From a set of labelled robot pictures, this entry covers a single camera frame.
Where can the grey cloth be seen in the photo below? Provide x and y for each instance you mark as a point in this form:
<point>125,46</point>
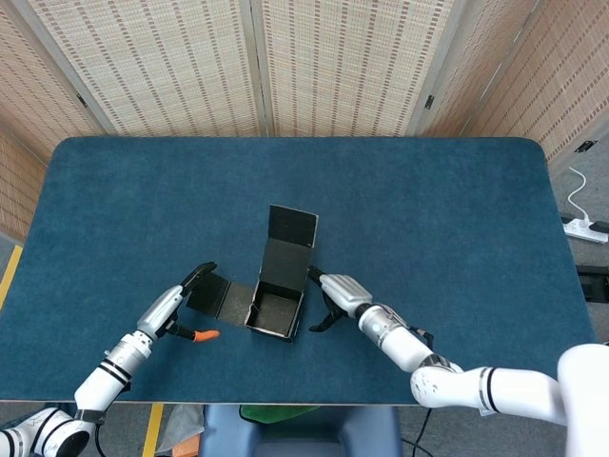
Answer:
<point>183,423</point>

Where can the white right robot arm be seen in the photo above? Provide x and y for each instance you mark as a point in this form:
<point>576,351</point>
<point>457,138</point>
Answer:
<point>409,345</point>

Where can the orange object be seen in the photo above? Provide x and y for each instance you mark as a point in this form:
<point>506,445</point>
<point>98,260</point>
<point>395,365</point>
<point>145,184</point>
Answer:
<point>188,450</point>

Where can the black screen hinge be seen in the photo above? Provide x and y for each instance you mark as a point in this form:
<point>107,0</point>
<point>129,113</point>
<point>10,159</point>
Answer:
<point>585,146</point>
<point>82,100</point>
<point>429,101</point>

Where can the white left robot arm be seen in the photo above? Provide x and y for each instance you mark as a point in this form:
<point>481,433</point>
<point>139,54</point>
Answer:
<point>104,376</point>

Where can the yellow floor tape strip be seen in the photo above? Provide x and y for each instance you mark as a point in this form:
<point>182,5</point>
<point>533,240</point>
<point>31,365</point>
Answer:
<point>153,428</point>
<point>12,271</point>

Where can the blue felt table mat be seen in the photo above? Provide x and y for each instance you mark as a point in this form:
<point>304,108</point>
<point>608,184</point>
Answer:
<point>143,214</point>

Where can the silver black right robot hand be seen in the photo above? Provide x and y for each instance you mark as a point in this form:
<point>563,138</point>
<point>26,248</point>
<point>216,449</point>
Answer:
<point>347,292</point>

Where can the bamboo folding screen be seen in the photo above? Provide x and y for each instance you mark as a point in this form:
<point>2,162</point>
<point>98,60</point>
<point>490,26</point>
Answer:
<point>166,71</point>

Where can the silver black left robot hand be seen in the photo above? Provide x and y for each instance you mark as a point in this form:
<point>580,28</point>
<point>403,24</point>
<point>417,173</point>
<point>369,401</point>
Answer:
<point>162,309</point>

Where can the white power strip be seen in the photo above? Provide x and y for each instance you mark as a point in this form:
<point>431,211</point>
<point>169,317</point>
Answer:
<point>583,232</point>

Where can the black cardboard folding box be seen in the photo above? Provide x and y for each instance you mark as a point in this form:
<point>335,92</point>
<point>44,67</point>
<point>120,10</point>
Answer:
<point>280,271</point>

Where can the black equipment stand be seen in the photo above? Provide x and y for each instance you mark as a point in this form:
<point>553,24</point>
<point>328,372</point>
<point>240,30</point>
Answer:
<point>595,281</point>

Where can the green cloth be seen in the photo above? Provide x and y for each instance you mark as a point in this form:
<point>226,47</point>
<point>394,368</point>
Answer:
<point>271,413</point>

